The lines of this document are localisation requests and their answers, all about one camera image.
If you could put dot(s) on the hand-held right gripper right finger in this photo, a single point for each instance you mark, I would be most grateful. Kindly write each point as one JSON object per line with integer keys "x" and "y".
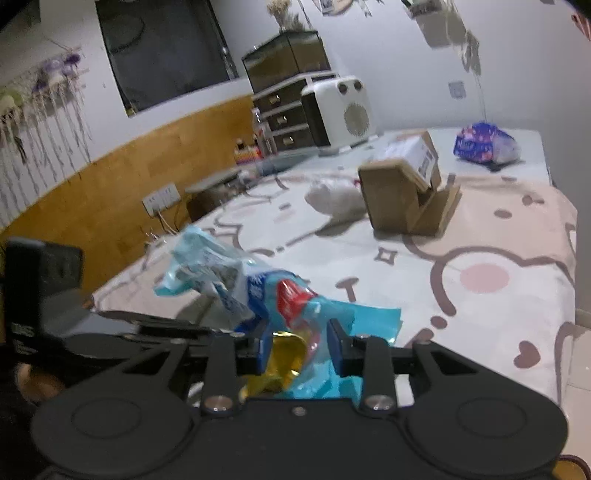
{"x": 334, "y": 351}

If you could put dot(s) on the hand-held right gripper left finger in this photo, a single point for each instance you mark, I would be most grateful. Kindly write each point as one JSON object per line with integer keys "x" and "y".
{"x": 264, "y": 351}

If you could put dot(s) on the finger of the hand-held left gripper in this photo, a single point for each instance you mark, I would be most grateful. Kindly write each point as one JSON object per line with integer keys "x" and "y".
{"x": 157, "y": 321}
{"x": 184, "y": 340}

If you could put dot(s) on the gold foil wrapper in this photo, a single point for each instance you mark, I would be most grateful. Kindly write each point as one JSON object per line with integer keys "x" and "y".
{"x": 281, "y": 364}

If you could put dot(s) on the teal plastic wrapper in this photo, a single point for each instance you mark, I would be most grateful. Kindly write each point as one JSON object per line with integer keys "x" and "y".
{"x": 360, "y": 323}

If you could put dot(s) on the red snack wrapper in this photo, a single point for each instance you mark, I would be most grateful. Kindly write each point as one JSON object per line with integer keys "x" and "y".
{"x": 293, "y": 300}

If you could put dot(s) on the white plastic bag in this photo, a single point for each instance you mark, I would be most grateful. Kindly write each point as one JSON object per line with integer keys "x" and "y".
{"x": 334, "y": 196}

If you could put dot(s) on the brown cardboard box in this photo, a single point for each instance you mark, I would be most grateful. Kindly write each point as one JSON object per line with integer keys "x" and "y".
{"x": 392, "y": 198}

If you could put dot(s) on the person's left hand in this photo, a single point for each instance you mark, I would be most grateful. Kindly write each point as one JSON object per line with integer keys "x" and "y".
{"x": 39, "y": 383}

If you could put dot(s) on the pink printed blanket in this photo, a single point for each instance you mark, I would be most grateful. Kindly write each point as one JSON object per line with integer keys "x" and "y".
{"x": 415, "y": 286}

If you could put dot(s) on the grey side table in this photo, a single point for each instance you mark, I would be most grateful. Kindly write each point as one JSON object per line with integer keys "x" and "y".
{"x": 214, "y": 182}

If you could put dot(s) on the colourful small box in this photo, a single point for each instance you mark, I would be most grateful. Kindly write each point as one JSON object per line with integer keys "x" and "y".
{"x": 245, "y": 152}

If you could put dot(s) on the small bottle red label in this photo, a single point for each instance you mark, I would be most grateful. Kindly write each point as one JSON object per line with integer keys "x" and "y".
{"x": 257, "y": 134}

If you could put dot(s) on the dark drawer cabinet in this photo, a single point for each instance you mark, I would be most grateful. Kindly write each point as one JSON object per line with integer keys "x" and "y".
{"x": 284, "y": 120}

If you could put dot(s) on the white fan heater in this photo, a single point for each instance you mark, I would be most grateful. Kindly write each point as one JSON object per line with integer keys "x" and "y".
{"x": 339, "y": 115}

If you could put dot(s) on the purple patterned packet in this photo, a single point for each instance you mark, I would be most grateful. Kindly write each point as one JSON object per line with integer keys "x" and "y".
{"x": 485, "y": 143}

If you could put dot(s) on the dark window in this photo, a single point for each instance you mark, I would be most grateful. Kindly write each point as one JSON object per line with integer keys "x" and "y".
{"x": 161, "y": 50}

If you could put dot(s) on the glass fish tank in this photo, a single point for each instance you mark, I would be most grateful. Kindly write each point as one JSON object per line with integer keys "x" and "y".
{"x": 286, "y": 55}

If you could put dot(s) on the dried flower bunch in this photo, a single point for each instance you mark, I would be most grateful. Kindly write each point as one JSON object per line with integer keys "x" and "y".
{"x": 284, "y": 16}

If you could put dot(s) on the cloud-shaped photo board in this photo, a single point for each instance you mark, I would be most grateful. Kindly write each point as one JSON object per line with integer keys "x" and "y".
{"x": 339, "y": 5}

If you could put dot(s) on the white wall socket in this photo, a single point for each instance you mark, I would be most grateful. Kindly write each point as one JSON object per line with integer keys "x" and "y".
{"x": 160, "y": 199}

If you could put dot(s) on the macrame wall hanging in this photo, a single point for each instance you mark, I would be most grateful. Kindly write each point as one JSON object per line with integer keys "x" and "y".
{"x": 41, "y": 120}

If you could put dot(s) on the wall switch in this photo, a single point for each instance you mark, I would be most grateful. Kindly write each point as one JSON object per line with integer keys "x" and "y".
{"x": 456, "y": 89}

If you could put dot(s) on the small wall shelf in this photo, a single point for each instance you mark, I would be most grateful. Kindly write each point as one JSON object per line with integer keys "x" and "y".
{"x": 422, "y": 8}

